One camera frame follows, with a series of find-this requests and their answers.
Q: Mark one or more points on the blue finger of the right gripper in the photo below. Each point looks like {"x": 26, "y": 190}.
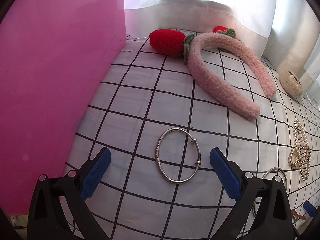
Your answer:
{"x": 309, "y": 208}

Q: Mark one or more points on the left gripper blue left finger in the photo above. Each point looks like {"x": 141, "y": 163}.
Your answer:
{"x": 78, "y": 186}

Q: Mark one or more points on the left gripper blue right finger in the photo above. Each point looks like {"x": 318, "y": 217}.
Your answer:
{"x": 243, "y": 187}

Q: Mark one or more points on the plain silver bangle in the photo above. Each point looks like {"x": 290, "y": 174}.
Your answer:
{"x": 272, "y": 170}

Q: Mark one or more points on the gold pearl hair claw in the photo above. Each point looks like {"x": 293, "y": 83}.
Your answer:
{"x": 300, "y": 155}

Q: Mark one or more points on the pink fuzzy strawberry headband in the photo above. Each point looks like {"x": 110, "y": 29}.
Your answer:
{"x": 199, "y": 52}

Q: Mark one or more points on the brown hair clip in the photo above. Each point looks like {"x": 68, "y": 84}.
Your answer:
{"x": 295, "y": 216}

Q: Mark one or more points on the white black grid bedsheet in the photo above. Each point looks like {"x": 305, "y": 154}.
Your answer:
{"x": 160, "y": 127}

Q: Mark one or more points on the pink plastic storage bin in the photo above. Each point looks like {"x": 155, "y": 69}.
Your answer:
{"x": 54, "y": 53}

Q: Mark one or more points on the white sheer curtain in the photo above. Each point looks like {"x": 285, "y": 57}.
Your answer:
{"x": 284, "y": 31}

